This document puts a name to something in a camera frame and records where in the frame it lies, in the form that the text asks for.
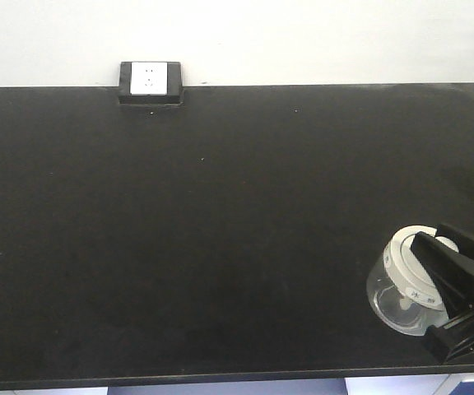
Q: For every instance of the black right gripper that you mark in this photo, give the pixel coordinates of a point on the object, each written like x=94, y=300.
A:
x=453, y=276

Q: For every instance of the glass jar with white lid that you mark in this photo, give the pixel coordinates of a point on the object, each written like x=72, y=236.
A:
x=399, y=289

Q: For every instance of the white power socket black box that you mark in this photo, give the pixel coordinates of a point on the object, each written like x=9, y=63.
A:
x=150, y=83

